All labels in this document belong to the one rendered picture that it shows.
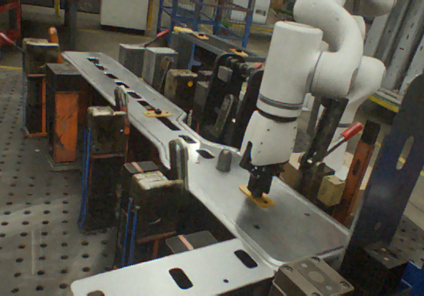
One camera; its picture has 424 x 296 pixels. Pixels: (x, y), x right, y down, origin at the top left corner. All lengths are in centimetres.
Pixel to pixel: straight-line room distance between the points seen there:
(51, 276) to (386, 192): 76
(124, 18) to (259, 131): 735
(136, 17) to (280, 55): 738
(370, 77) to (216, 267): 95
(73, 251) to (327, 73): 76
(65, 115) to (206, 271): 92
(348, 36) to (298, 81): 12
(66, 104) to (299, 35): 90
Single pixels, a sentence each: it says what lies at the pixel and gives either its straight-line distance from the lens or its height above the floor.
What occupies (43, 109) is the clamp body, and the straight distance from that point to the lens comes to 171.
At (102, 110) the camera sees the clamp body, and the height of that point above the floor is 104.
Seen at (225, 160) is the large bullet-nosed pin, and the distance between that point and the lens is 93.
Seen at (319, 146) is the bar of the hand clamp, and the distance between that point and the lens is 93.
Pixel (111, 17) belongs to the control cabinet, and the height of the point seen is 24.
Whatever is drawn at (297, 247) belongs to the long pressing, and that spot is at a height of 100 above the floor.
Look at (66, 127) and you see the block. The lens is 147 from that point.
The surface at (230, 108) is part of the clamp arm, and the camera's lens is 114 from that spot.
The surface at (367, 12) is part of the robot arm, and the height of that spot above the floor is 137.
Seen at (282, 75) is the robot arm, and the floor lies 126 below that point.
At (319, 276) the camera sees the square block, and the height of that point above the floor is 106.
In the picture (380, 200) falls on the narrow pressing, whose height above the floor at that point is 116.
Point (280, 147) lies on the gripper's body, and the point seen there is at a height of 112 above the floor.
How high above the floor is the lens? 142
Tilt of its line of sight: 24 degrees down
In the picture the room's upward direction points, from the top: 11 degrees clockwise
